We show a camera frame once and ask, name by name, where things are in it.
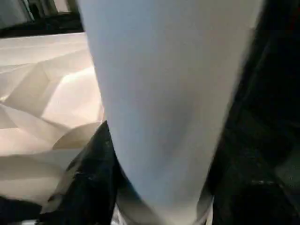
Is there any white plastic table leg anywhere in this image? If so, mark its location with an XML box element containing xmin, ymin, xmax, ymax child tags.
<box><xmin>78</xmin><ymin>0</ymin><xmax>263</xmax><ymax>225</ymax></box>

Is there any white plastic table top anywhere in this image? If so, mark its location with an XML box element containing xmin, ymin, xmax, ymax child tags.
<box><xmin>0</xmin><ymin>31</ymin><xmax>119</xmax><ymax>210</ymax></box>

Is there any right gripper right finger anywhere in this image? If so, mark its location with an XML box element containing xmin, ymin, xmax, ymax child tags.
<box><xmin>210</xmin><ymin>126</ymin><xmax>300</xmax><ymax>225</ymax></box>

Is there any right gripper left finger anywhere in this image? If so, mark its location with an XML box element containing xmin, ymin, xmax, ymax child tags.
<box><xmin>39</xmin><ymin>120</ymin><xmax>124</xmax><ymax>225</ymax></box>

